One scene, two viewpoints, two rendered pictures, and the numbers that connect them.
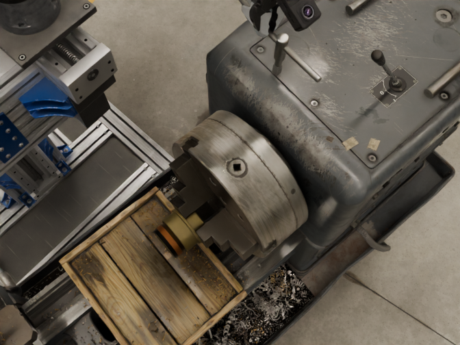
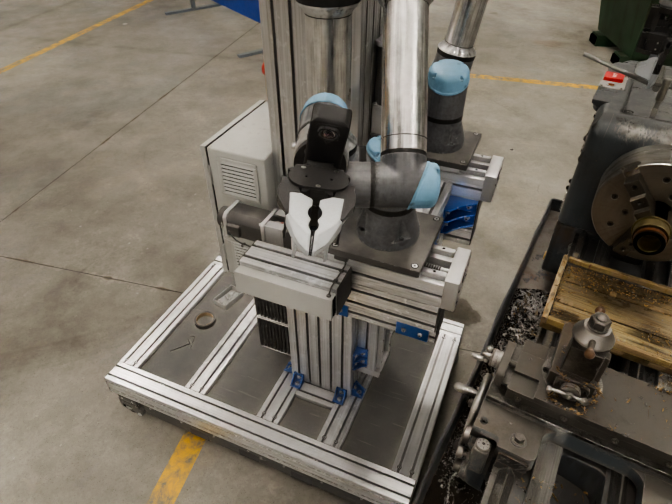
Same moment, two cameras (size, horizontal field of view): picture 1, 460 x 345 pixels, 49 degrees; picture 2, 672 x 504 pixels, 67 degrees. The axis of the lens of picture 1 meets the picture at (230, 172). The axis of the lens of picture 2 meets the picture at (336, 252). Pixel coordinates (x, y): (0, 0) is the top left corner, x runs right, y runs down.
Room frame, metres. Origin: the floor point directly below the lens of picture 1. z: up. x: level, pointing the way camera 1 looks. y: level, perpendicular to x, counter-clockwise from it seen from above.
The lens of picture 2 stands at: (-0.48, 1.22, 1.91)
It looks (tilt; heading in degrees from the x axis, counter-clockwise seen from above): 40 degrees down; 342
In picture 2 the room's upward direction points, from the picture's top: straight up
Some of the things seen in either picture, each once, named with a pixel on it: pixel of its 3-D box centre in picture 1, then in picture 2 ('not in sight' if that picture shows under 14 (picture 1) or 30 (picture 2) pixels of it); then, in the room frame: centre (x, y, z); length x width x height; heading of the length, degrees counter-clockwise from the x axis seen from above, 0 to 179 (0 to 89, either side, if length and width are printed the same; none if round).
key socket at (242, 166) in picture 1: (236, 169); not in sight; (0.36, -0.01, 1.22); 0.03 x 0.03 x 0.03
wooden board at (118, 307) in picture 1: (152, 278); (618, 310); (0.20, 0.18, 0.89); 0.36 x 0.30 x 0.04; 42
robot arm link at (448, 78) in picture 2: not in sight; (446, 88); (0.77, 0.48, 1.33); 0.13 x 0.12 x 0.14; 148
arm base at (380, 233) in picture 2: not in sight; (389, 214); (0.40, 0.81, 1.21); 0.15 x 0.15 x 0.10
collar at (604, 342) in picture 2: not in sight; (595, 331); (0.00, 0.52, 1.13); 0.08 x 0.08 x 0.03
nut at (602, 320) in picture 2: not in sight; (600, 320); (0.00, 0.52, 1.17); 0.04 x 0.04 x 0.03
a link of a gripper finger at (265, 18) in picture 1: (253, 18); (646, 72); (0.59, -0.04, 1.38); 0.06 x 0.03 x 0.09; 42
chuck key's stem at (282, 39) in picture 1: (279, 55); (659, 98); (0.55, -0.09, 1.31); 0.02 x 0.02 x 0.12
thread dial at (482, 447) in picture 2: not in sight; (479, 454); (-0.04, 0.74, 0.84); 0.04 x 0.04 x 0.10; 42
